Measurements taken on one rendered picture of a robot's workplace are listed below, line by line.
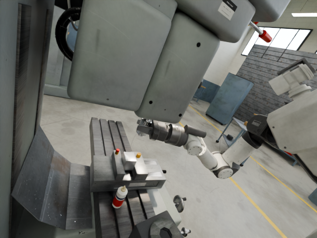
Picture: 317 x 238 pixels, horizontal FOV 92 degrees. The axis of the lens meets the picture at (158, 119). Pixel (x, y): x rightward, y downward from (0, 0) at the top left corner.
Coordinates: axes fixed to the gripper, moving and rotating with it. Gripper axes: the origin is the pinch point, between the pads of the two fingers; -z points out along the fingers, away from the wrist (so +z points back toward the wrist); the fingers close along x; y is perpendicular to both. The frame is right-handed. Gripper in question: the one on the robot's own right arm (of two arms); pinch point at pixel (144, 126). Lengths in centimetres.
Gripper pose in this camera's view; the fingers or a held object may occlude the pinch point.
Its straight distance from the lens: 63.9
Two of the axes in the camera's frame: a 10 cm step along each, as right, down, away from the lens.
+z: 9.2, 2.9, 2.6
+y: -3.8, 8.5, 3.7
